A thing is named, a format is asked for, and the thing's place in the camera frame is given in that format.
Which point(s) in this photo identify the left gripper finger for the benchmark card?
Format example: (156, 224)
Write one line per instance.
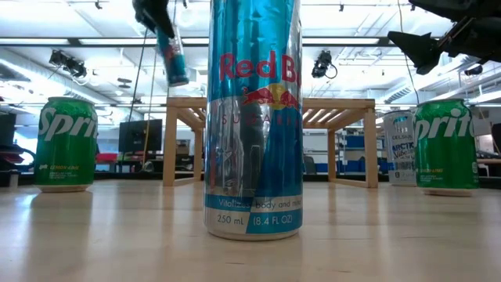
(165, 29)

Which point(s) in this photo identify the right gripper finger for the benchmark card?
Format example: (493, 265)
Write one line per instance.
(422, 53)
(462, 8)

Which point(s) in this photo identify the blue silver Red Bull can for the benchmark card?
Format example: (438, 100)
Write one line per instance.
(177, 66)
(254, 156)

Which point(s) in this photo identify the white Celsius can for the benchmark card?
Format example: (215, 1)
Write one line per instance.
(399, 156)

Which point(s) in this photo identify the green Sprite can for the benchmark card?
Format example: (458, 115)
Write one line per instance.
(66, 156)
(446, 164)

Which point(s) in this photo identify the wooden slatted shelf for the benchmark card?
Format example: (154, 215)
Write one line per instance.
(370, 149)

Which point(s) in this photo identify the black ceiling-mounted device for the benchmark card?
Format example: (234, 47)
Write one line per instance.
(321, 64)
(72, 66)

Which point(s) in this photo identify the black computer monitor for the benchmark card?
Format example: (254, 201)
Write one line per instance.
(141, 137)

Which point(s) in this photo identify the blue storage bin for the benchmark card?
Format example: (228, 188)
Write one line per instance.
(354, 142)

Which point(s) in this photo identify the red box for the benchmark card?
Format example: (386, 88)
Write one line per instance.
(106, 157)

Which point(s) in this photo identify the black aluminium table frame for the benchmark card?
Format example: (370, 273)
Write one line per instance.
(129, 176)

